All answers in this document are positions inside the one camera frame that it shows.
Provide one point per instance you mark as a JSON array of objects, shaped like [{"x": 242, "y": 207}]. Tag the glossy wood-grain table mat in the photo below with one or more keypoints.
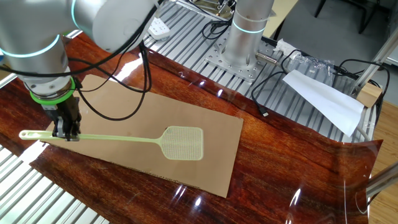
[{"x": 280, "y": 155}]

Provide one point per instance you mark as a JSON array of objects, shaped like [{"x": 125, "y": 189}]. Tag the brown cardboard sheet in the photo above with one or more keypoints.
[{"x": 186, "y": 109}]

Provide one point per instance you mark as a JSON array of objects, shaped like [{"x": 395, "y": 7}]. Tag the white paper sheet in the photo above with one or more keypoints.
[{"x": 326, "y": 102}]

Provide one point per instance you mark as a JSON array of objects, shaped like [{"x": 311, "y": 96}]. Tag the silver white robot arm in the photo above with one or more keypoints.
[{"x": 31, "y": 25}]

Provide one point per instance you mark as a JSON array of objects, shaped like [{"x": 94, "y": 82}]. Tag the small wooden block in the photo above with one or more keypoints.
[{"x": 370, "y": 95}]

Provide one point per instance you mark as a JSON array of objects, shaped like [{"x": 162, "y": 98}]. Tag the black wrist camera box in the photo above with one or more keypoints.
[{"x": 49, "y": 108}]

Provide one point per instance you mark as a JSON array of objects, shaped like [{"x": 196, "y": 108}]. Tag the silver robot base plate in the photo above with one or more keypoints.
[{"x": 224, "y": 68}]

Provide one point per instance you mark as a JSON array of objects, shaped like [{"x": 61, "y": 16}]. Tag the pale green plastic flyswatter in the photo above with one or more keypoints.
[{"x": 124, "y": 138}]

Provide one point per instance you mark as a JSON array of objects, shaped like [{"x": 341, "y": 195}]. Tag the white power strip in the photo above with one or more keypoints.
[{"x": 159, "y": 29}]

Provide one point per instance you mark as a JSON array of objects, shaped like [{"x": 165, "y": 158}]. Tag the aluminium frame post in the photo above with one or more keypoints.
[
  {"x": 384, "y": 180},
  {"x": 376, "y": 60}
]

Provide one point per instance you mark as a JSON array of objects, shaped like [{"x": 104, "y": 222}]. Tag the clear plastic screw bag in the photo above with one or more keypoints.
[{"x": 314, "y": 67}]

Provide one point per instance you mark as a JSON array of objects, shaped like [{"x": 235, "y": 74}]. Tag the crumpled white tissue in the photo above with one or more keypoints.
[{"x": 284, "y": 46}]

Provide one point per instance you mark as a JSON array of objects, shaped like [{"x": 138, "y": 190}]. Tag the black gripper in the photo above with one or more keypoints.
[{"x": 72, "y": 109}]

